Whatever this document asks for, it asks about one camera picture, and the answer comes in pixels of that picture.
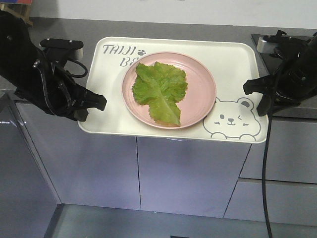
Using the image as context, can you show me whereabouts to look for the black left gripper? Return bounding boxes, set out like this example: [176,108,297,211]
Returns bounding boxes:
[14,53,107,121]

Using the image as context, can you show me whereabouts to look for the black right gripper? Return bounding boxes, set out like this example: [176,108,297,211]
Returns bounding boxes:
[243,53,310,117]

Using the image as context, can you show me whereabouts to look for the pink round plate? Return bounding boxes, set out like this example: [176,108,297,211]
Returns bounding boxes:
[121,52,216,129]

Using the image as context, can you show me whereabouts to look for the green lettuce leaf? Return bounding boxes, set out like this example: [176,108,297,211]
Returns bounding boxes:
[132,62,188,126]

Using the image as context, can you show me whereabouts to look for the cream bear serving tray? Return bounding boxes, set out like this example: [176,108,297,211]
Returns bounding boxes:
[79,37,268,143]

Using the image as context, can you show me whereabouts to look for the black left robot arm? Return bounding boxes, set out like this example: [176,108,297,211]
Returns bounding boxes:
[0,11,107,121]

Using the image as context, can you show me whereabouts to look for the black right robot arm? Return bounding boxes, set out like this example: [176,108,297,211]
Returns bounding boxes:
[243,30,317,117]

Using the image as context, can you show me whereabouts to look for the grey lower cabinet doors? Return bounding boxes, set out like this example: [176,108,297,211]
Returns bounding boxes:
[0,93,317,224]

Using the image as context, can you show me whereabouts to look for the wooden folding stand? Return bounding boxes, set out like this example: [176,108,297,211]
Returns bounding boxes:
[0,0,33,26]

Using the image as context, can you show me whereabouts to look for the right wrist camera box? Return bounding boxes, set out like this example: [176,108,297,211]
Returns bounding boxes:
[256,29,304,54]

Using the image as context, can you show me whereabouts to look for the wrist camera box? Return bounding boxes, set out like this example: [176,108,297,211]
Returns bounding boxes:
[256,29,304,54]
[40,38,84,60]

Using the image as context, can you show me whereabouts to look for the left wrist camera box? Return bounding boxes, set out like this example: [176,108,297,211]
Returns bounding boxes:
[40,38,84,60]

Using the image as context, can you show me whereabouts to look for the black hanging cable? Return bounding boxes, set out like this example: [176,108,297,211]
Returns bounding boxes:
[262,56,285,238]

